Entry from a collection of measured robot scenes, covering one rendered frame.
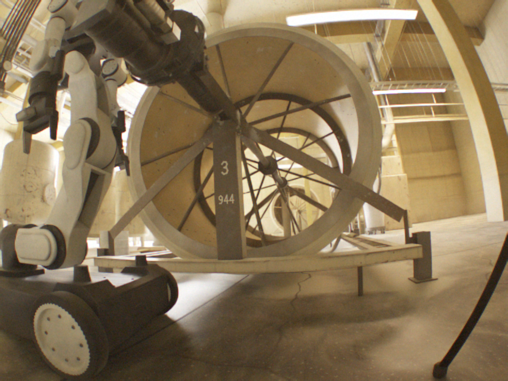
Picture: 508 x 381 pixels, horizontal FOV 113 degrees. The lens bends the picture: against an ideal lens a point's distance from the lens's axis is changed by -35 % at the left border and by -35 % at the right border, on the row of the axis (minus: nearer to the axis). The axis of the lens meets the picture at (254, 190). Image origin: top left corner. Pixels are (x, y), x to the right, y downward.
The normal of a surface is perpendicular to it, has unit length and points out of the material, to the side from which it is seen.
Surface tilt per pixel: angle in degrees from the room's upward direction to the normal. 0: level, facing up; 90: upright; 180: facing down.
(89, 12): 90
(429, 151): 90
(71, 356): 90
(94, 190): 90
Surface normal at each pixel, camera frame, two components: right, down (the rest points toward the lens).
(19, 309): 0.00, -0.15
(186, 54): 0.76, 0.59
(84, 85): 0.06, 0.27
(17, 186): 0.52, -0.17
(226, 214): -0.24, -0.14
